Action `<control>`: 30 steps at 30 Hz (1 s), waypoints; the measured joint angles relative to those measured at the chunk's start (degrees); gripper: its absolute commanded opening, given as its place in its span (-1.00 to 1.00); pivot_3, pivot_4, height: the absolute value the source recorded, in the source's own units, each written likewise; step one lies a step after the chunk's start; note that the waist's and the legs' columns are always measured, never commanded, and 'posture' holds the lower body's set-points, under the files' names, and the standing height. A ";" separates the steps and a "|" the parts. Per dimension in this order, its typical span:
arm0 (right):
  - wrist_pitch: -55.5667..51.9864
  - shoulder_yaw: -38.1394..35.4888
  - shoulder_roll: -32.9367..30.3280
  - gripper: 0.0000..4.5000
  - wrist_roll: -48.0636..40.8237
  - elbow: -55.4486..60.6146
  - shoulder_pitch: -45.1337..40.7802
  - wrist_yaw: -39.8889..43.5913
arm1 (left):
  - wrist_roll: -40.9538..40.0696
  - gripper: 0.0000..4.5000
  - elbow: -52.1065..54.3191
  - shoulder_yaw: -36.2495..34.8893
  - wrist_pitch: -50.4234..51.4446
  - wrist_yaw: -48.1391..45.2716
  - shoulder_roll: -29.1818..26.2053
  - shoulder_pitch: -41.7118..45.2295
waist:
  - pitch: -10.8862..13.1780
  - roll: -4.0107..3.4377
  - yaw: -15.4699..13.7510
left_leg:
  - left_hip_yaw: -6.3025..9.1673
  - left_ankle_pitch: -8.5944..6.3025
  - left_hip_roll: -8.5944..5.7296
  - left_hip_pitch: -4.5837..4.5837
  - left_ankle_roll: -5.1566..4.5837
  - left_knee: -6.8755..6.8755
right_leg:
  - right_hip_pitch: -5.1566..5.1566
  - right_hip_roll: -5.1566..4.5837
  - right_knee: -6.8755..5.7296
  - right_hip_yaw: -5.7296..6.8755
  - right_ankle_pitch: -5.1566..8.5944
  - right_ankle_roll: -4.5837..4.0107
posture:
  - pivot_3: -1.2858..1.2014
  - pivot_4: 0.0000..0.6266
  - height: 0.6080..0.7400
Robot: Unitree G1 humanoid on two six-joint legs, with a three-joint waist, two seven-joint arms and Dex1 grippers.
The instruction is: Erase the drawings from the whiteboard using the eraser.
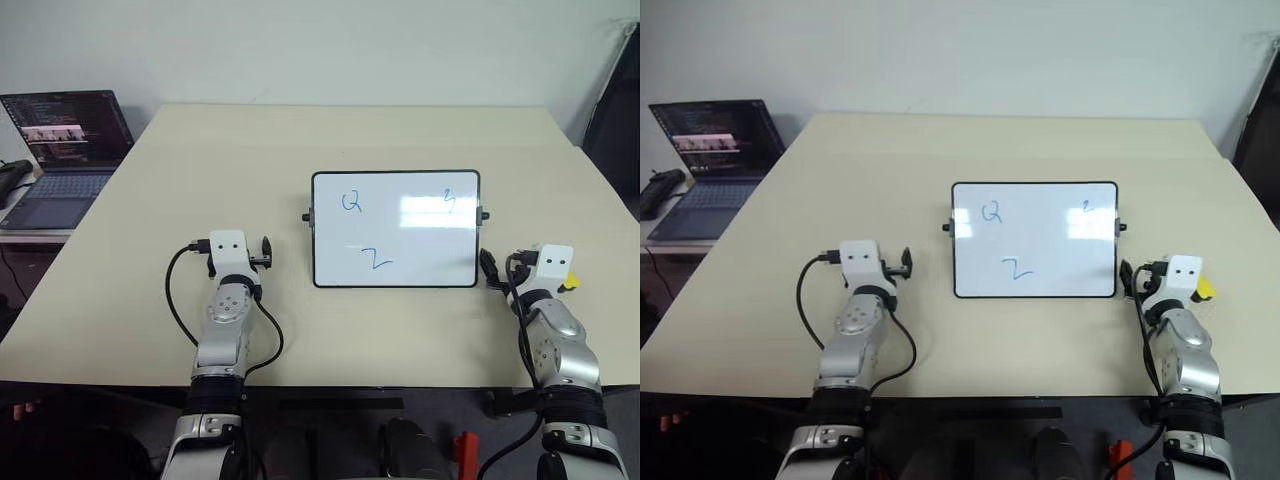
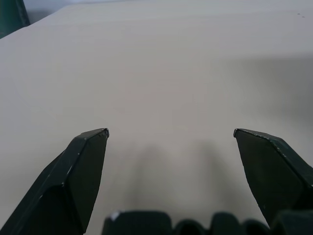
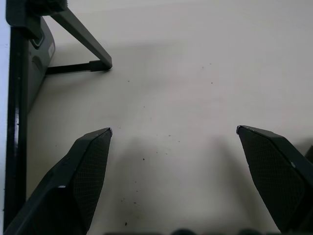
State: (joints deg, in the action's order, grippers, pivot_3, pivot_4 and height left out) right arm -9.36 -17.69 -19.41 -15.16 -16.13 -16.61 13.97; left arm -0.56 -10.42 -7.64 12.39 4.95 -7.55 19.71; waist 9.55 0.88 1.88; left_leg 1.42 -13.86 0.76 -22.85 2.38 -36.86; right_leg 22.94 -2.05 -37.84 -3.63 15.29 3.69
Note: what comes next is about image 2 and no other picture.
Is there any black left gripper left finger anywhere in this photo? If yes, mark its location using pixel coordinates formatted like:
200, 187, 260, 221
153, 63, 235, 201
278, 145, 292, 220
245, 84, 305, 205
8, 127, 110, 235

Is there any dark green curtain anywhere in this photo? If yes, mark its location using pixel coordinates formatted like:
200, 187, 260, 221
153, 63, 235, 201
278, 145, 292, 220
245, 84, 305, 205
0, 0, 31, 40

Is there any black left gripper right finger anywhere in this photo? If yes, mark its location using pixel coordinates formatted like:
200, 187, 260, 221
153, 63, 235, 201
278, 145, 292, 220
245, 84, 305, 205
233, 128, 313, 230

